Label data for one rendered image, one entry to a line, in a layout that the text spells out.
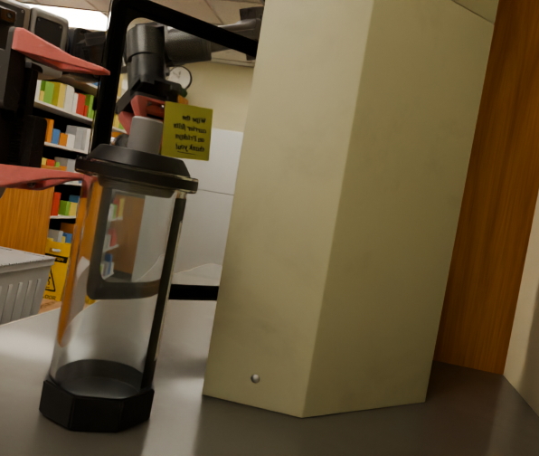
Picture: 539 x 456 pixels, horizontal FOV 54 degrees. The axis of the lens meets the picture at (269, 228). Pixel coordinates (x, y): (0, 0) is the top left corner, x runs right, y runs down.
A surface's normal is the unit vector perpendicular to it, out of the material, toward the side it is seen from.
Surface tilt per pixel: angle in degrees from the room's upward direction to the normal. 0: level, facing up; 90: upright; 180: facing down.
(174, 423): 0
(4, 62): 89
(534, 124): 90
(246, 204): 90
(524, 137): 90
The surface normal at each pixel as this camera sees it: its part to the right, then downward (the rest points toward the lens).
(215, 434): 0.16, -0.99
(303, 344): -0.18, 0.02
